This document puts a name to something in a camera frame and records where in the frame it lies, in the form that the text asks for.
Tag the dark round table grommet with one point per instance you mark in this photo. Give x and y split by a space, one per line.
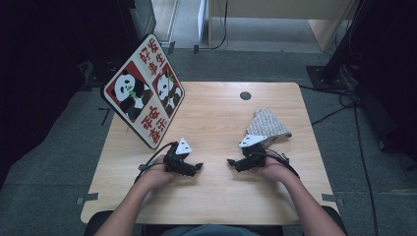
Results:
245 95

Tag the person's left hand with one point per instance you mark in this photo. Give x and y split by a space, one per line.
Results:
155 175

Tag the dark computer tower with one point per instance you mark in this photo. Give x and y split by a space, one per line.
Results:
141 19

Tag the black metal stand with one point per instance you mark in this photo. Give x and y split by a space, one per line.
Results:
327 77

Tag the black stand base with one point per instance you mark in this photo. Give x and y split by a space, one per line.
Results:
98 77

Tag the grey floor tape piece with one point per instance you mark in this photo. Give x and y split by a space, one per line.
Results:
331 198
87 198

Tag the person's blue-grey trousers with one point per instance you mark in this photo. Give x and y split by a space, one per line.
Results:
209 231

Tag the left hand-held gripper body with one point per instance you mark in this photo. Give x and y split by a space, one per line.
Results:
175 162

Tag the square panda picture board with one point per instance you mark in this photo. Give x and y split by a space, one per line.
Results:
144 98

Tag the light wooden cabinet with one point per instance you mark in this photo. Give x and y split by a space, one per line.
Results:
278 8

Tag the grey patterned cloth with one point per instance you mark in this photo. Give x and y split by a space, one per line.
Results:
267 124

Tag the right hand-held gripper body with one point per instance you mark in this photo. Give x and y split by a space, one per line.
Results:
254 157

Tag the small dark floor bracket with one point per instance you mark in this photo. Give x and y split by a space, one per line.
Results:
171 47
196 49

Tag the black chair armrest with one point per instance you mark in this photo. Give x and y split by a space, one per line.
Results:
93 224
337 219

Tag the person's right hand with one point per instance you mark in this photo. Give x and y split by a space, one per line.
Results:
277 170

